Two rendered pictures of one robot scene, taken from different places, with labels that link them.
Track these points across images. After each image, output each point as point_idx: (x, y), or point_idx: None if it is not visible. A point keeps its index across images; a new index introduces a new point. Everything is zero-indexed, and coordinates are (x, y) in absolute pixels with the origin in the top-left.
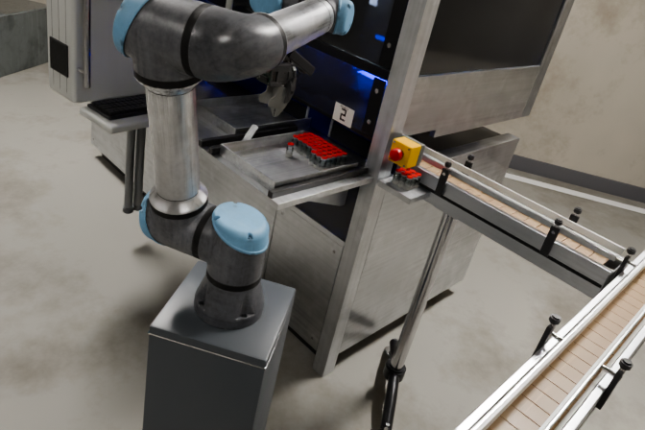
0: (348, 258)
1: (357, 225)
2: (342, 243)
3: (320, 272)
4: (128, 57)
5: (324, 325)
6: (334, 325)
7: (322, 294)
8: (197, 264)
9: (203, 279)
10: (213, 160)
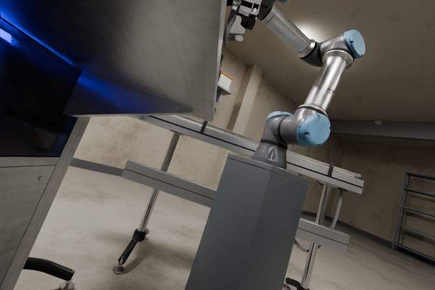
0: (61, 171)
1: (79, 130)
2: (55, 160)
3: (6, 224)
4: (356, 57)
5: (2, 286)
6: (22, 265)
7: (7, 249)
8: (275, 166)
9: (285, 154)
10: (215, 91)
